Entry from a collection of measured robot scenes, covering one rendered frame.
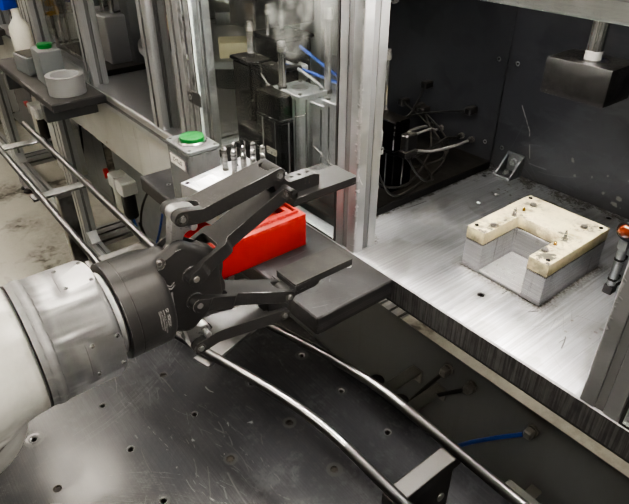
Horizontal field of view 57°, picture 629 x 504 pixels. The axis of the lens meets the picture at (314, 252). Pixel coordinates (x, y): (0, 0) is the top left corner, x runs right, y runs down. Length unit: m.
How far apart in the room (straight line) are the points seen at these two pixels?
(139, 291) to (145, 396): 0.60
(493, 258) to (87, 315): 0.63
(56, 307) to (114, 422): 0.60
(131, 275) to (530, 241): 0.62
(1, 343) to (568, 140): 0.94
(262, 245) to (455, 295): 0.28
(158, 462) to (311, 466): 0.22
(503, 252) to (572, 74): 0.27
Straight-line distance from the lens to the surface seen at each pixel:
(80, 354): 0.41
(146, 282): 0.42
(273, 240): 0.86
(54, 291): 0.41
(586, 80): 0.79
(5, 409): 0.41
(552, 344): 0.78
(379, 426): 0.94
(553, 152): 1.13
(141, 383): 1.03
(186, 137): 0.97
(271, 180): 0.46
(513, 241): 0.91
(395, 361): 1.21
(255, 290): 0.50
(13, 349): 0.40
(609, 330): 0.65
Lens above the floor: 1.39
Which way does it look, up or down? 33 degrees down
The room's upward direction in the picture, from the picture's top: straight up
